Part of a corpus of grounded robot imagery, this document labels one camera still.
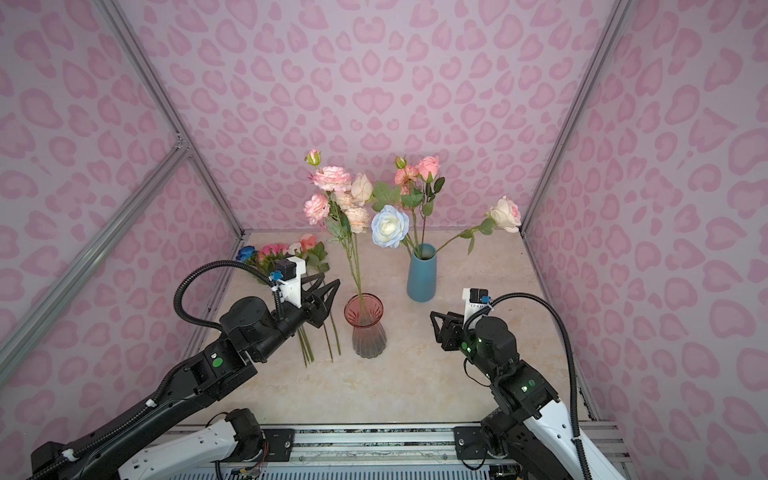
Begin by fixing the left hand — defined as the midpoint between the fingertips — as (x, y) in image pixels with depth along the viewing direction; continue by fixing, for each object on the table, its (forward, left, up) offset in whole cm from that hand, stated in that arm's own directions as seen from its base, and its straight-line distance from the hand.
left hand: (331, 274), depth 63 cm
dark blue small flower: (+32, +39, -30) cm, 59 cm away
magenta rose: (+34, +29, -30) cm, 54 cm away
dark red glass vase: (+1, -5, -34) cm, 34 cm away
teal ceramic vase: (+14, -21, -21) cm, 33 cm away
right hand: (-3, -23, -13) cm, 27 cm away
